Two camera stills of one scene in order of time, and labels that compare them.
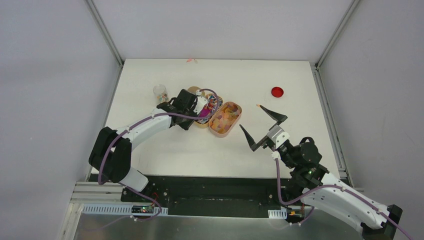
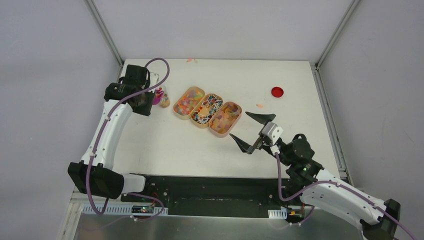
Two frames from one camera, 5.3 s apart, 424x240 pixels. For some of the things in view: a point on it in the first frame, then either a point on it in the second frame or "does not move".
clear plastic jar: [160, 92] does not move
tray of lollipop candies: [214, 103] does not move
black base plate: [209, 196] does not move
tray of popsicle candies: [223, 121] does not move
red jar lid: [277, 92] does not move
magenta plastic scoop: [204, 112] -> [158, 95]
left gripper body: [191, 108] -> [145, 108]
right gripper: [253, 145] -> [248, 148]
